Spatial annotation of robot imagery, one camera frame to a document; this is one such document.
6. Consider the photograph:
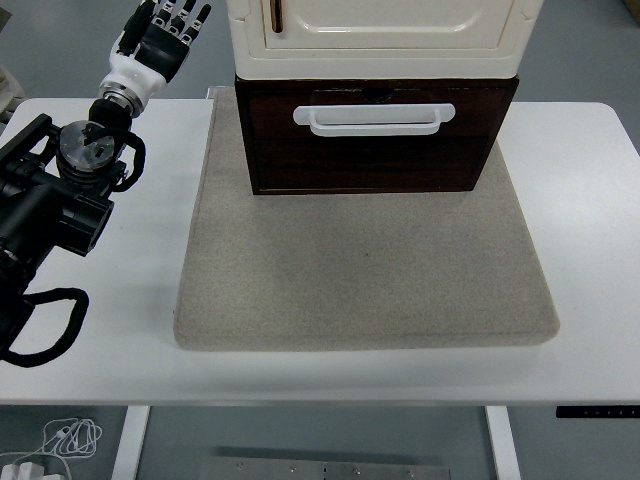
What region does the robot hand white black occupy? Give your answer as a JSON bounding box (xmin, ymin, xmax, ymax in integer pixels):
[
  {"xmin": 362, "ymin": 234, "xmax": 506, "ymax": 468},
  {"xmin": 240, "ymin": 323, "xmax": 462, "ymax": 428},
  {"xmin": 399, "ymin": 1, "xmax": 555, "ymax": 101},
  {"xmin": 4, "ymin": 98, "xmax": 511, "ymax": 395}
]
[{"xmin": 103, "ymin": 0, "xmax": 214, "ymax": 100}]

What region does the white drawer handle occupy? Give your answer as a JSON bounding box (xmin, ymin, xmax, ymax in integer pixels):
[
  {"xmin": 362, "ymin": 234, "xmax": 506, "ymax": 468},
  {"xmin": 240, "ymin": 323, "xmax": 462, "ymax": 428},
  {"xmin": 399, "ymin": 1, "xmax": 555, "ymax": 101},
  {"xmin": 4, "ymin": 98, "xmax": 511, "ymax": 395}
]
[{"xmin": 292, "ymin": 103, "xmax": 457, "ymax": 138}]

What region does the dark wooden drawer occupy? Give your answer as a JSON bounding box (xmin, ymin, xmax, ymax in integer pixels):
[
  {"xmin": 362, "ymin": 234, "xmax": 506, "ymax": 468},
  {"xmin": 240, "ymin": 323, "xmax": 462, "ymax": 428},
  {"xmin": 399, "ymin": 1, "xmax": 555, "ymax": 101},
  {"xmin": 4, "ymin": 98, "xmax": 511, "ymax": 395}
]
[{"xmin": 247, "ymin": 88, "xmax": 508, "ymax": 193}]

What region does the beige fabric mat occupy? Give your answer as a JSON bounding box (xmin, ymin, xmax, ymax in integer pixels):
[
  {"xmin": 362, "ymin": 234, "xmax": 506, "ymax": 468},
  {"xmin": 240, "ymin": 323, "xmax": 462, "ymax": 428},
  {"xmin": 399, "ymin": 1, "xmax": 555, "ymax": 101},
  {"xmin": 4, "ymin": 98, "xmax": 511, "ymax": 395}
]
[{"xmin": 172, "ymin": 87, "xmax": 562, "ymax": 354}]

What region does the white table leg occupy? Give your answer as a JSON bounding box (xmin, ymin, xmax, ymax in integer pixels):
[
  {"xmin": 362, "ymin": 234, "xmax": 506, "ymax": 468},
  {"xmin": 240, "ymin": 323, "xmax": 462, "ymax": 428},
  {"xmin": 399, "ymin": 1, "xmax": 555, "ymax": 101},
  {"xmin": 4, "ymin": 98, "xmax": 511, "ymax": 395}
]
[
  {"xmin": 110, "ymin": 405, "xmax": 152, "ymax": 480},
  {"xmin": 484, "ymin": 405, "xmax": 524, "ymax": 480}
]

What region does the white power adapter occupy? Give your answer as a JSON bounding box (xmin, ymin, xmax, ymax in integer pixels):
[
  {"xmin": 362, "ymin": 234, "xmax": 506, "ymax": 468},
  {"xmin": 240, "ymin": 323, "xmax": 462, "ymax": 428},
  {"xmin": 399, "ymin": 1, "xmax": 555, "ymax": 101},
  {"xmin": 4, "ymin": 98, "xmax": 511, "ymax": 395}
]
[{"xmin": 2, "ymin": 462, "xmax": 47, "ymax": 480}]

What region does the black table control panel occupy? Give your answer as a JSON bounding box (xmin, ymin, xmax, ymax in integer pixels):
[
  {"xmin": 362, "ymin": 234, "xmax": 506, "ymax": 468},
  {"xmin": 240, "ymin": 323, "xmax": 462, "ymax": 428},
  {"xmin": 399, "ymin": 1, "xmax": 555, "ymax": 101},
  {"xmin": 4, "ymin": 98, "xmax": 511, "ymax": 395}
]
[{"xmin": 555, "ymin": 405, "xmax": 640, "ymax": 420}]

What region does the white earphone cable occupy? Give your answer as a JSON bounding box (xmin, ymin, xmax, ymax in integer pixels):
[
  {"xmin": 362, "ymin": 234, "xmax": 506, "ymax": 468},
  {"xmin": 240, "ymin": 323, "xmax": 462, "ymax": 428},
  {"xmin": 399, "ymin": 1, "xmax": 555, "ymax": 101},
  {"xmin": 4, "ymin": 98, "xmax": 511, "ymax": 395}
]
[{"xmin": 0, "ymin": 417, "xmax": 105, "ymax": 480}]

